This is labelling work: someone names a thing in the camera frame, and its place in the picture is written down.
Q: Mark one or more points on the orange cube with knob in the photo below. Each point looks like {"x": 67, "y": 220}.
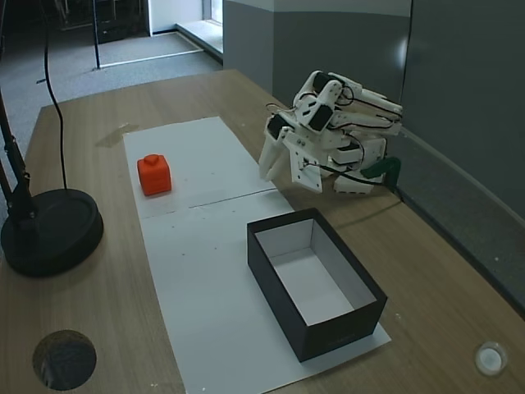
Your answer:
{"x": 155, "y": 176}

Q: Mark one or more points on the dark brown open box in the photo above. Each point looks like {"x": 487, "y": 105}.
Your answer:
{"x": 340, "y": 328}

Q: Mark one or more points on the white paper sheet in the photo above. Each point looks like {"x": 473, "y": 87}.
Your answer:
{"x": 213, "y": 295}
{"x": 205, "y": 156}

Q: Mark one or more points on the green table clamp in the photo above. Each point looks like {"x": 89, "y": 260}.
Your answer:
{"x": 383, "y": 166}

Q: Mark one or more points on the clear tape strip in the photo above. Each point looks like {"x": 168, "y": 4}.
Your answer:
{"x": 115, "y": 137}

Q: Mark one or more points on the black vertical pole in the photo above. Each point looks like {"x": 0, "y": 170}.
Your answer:
{"x": 97, "y": 41}

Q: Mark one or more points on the black desk lamp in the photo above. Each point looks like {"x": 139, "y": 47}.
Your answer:
{"x": 49, "y": 234}

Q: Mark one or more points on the small white round cap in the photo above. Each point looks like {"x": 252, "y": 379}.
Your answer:
{"x": 491, "y": 358}

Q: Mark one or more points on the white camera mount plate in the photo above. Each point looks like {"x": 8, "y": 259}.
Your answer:
{"x": 305, "y": 172}

